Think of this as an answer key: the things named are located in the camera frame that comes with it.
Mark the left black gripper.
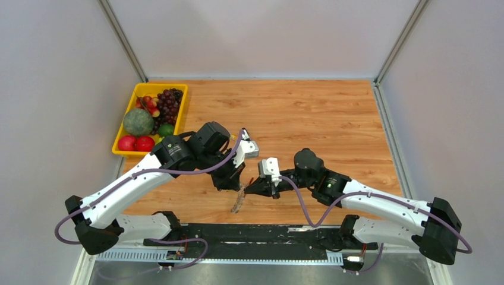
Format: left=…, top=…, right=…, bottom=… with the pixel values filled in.
left=198, top=148, right=247, bottom=192

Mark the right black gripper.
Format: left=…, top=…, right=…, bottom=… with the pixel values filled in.
left=244, top=170, right=314, bottom=201

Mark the red keyring with silver keys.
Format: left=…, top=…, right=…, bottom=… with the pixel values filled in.
left=231, top=178, right=254, bottom=214

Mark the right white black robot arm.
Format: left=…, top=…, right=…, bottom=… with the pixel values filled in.
left=245, top=148, right=463, bottom=265

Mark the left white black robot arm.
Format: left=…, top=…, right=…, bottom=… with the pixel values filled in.
left=65, top=122, right=259, bottom=255

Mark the green lime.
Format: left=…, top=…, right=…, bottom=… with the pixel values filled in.
left=157, top=123, right=175, bottom=137

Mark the red apple right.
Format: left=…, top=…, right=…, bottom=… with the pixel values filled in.
left=135, top=136, right=156, bottom=152

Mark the red apple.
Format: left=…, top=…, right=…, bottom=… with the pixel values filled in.
left=117, top=135, right=137, bottom=151
left=135, top=136, right=156, bottom=152

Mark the dark purple grape bunch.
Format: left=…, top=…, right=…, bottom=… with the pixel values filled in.
left=149, top=88, right=183, bottom=132

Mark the small red apples cluster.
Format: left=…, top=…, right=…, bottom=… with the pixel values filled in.
left=135, top=96, right=160, bottom=118

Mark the red apple left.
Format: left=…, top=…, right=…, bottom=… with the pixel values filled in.
left=117, top=135, right=137, bottom=151

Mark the green round melon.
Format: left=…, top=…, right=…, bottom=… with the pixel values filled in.
left=122, top=108, right=155, bottom=137

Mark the yellow plastic fruit tray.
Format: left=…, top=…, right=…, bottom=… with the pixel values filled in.
left=112, top=83, right=189, bottom=157

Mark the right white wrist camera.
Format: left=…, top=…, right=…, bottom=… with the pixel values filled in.
left=257, top=157, right=281, bottom=187

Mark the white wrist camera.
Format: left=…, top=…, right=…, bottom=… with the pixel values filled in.
left=232, top=128, right=260, bottom=168
left=257, top=157, right=281, bottom=187

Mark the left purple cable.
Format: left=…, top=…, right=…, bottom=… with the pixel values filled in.
left=54, top=129, right=245, bottom=276

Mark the purple cable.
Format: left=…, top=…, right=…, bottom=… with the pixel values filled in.
left=278, top=176, right=473, bottom=275
left=54, top=129, right=245, bottom=276

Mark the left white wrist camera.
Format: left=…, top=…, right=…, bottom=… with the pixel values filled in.
left=232, top=128, right=260, bottom=168

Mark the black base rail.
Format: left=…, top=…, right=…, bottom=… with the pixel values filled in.
left=165, top=223, right=364, bottom=261

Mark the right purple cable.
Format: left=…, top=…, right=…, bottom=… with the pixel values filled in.
left=278, top=176, right=473, bottom=275

